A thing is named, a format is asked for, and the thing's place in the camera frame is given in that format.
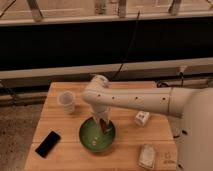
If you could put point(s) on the green ceramic bowl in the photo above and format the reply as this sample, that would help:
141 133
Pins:
93 139

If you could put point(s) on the black smartphone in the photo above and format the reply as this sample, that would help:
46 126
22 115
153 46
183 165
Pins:
47 144

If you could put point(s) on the small white cube box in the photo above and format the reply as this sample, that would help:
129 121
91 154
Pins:
142 117

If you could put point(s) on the clear plastic packet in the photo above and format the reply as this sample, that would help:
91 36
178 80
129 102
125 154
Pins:
147 156

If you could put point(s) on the red pepper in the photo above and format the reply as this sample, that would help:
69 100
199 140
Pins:
104 126

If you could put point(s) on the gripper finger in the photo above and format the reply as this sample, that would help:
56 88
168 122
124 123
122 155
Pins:
108 122
100 125

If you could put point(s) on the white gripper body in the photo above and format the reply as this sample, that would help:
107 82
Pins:
100 112

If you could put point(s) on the translucent plastic cup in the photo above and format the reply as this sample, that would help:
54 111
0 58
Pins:
66 100

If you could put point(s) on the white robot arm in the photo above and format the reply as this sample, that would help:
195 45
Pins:
193 106

